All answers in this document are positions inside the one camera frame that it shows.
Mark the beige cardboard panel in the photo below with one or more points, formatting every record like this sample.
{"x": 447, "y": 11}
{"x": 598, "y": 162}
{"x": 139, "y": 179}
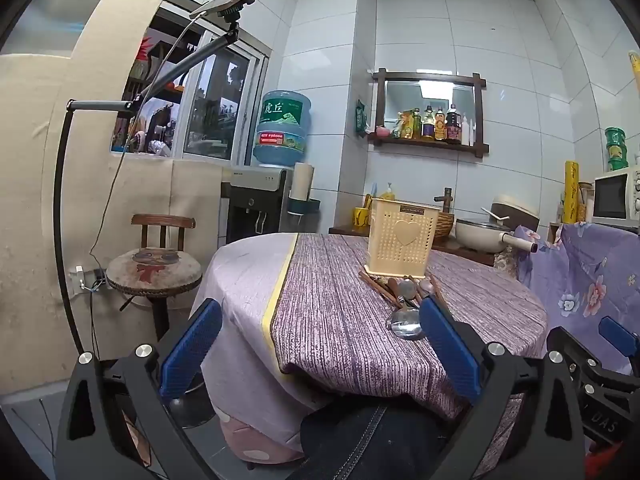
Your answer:
{"x": 35, "y": 185}

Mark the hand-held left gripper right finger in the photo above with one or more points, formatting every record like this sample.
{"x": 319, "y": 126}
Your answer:
{"x": 450, "y": 352}

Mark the paper towel roll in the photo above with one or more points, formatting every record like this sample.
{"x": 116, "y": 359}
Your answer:
{"x": 302, "y": 182}

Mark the pale lilac tablecloth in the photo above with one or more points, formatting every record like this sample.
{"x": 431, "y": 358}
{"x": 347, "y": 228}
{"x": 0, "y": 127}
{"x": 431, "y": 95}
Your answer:
{"x": 240, "y": 300}

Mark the sliding glass window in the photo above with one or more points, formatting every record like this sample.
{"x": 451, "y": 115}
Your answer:
{"x": 215, "y": 100}

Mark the small metal spoon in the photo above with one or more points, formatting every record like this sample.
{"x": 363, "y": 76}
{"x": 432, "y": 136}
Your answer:
{"x": 406, "y": 291}
{"x": 426, "y": 286}

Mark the pink dotted stool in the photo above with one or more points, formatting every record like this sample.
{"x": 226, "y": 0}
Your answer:
{"x": 250, "y": 440}

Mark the purple floral cloth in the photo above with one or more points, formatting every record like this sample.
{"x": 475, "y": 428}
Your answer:
{"x": 580, "y": 280}

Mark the yellow soap dispenser bottle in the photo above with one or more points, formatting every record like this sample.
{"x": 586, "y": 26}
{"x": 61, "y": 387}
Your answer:
{"x": 387, "y": 192}

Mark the green hanging packet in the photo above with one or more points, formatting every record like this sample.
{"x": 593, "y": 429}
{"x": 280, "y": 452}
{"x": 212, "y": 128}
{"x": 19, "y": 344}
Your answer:
{"x": 360, "y": 116}

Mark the brown wooden chopstick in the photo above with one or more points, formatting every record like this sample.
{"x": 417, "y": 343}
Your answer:
{"x": 387, "y": 287}
{"x": 376, "y": 284}
{"x": 440, "y": 294}

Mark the water dispenser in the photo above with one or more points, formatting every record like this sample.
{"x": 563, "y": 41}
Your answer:
{"x": 252, "y": 205}

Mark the person's jeans leg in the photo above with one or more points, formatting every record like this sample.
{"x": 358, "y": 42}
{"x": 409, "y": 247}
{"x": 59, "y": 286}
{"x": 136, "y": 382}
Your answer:
{"x": 360, "y": 445}

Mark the yellow wrap roll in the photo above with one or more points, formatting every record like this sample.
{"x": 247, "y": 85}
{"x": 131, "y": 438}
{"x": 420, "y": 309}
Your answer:
{"x": 571, "y": 192}

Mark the large metal spoon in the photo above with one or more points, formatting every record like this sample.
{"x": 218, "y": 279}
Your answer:
{"x": 406, "y": 324}

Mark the purple striped tablecloth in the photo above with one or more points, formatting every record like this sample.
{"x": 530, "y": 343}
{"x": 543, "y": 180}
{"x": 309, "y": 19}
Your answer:
{"x": 340, "y": 310}

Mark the white microwave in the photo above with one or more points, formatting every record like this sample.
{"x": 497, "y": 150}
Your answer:
{"x": 615, "y": 197}

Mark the white power strip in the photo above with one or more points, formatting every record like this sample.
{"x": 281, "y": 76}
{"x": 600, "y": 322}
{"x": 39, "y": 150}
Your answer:
{"x": 87, "y": 280}

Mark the row of condiment bottles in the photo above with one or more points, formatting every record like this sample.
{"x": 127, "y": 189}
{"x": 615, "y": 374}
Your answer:
{"x": 440, "y": 125}

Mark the cream plastic utensil holder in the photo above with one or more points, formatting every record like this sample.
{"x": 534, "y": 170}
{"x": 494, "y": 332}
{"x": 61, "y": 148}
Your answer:
{"x": 400, "y": 247}

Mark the red cloth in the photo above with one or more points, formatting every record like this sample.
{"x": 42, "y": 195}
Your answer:
{"x": 612, "y": 462}

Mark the bronze faucet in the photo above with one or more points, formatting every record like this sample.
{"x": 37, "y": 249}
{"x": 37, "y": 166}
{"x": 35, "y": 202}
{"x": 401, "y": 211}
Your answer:
{"x": 444, "y": 201}

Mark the wicker basket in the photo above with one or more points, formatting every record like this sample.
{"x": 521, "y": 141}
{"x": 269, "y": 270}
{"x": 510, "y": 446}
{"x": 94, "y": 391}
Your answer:
{"x": 446, "y": 225}

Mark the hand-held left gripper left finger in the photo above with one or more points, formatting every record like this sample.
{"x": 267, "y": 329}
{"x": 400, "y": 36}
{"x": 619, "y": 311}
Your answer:
{"x": 192, "y": 345}

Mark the blue water jug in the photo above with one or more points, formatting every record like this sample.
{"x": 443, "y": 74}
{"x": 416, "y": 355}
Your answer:
{"x": 282, "y": 127}

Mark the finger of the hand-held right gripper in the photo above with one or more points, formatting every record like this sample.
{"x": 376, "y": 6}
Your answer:
{"x": 617, "y": 336}

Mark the stacked green tins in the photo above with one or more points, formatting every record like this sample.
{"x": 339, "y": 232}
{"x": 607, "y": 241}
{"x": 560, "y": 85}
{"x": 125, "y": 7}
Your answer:
{"x": 616, "y": 150}

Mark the smartphone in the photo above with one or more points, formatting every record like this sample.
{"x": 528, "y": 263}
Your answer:
{"x": 227, "y": 0}

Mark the yellow mug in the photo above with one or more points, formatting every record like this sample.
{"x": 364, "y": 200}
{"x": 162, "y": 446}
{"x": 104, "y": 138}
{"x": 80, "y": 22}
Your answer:
{"x": 361, "y": 217}

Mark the white pan with glass lid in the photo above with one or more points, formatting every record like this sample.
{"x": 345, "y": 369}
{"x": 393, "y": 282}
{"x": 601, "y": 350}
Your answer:
{"x": 480, "y": 237}

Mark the wooden framed mirror shelf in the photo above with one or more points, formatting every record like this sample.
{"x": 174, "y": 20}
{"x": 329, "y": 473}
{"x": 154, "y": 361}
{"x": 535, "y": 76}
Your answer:
{"x": 430, "y": 85}

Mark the round wooden cushioned chair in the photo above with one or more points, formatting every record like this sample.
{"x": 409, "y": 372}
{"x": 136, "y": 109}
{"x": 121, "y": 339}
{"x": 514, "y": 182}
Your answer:
{"x": 150, "y": 270}

